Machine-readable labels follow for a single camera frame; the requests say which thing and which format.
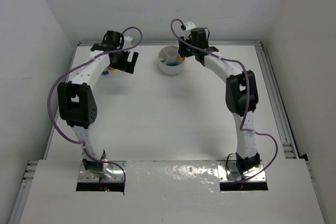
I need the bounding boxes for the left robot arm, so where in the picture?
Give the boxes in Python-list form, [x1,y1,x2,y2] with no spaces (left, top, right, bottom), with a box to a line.
[57,30,139,177]

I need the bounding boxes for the metal base plate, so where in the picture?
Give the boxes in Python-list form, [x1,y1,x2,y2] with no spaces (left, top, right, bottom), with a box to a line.
[217,160,266,183]
[78,164,124,183]

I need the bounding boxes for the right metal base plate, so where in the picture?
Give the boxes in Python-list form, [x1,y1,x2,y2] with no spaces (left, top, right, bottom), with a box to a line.
[217,160,266,183]

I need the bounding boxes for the white divided round container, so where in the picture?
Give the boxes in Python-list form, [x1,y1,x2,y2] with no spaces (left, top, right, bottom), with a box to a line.
[158,46,185,76]

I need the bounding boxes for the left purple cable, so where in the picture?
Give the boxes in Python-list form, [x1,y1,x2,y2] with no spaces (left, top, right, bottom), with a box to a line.
[47,26,143,183]

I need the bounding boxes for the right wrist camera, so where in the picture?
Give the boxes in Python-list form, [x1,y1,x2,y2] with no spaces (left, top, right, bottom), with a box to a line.
[181,22,196,40]

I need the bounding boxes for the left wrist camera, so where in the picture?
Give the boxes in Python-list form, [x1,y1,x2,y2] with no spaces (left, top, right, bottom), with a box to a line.
[123,36,133,49]

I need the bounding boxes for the teal lego brick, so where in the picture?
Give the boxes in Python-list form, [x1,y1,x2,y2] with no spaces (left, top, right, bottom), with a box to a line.
[166,62,179,67]

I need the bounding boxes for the yellow lego brick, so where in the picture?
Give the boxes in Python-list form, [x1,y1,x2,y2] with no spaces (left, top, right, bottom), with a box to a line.
[177,54,185,62]

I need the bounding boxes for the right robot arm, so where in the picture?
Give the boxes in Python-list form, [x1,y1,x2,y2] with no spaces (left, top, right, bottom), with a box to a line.
[178,23,260,175]

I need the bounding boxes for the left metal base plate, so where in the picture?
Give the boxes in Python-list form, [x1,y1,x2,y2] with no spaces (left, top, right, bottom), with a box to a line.
[78,164,124,183]

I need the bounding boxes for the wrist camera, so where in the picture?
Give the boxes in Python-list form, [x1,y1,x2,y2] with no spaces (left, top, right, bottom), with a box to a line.
[181,22,196,40]
[123,36,133,49]

